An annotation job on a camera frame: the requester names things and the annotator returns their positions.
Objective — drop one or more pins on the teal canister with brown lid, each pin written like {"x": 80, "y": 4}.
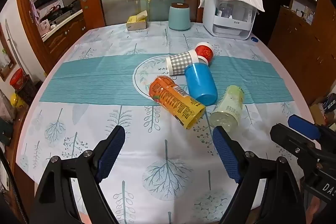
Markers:
{"x": 179, "y": 18}

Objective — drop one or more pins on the pink cloth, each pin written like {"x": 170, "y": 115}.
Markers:
{"x": 34, "y": 10}

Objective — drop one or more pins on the red tin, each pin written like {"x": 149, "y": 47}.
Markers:
{"x": 17, "y": 79}

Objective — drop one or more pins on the yellow tissue box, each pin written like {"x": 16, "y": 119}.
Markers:
{"x": 136, "y": 23}

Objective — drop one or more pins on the white countertop appliance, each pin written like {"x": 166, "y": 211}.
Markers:
{"x": 231, "y": 22}

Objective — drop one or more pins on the orange and yellow printed cup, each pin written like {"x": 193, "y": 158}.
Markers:
{"x": 170, "y": 98}

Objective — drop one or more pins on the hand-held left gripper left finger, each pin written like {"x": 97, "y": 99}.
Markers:
{"x": 111, "y": 154}

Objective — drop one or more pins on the wooden cabinet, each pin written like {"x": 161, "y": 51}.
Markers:
{"x": 302, "y": 50}

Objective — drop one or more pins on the dark woven basket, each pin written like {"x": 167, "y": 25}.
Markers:
{"x": 27, "y": 91}

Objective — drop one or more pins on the red and white cup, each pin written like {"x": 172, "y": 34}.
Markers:
{"x": 204, "y": 51}

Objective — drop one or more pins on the grey checked cup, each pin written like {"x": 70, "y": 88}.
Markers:
{"x": 181, "y": 62}

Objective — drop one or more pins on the cardboard box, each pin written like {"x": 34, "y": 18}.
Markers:
{"x": 317, "y": 113}

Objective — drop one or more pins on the tree print tablecloth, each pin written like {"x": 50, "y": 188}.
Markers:
{"x": 92, "y": 113}

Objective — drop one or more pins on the yellow round object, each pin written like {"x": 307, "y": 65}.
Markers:
{"x": 15, "y": 100}

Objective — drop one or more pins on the pale green translucent cup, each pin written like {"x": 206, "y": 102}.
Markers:
{"x": 228, "y": 108}

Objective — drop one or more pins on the blue cup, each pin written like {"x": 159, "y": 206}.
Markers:
{"x": 200, "y": 83}

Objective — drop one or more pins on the blue bottle cap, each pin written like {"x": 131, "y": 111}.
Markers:
{"x": 254, "y": 39}

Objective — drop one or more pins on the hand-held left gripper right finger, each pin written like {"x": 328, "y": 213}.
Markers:
{"x": 227, "y": 158}

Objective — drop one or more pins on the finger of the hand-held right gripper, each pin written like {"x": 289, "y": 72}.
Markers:
{"x": 303, "y": 127}
{"x": 288, "y": 138}

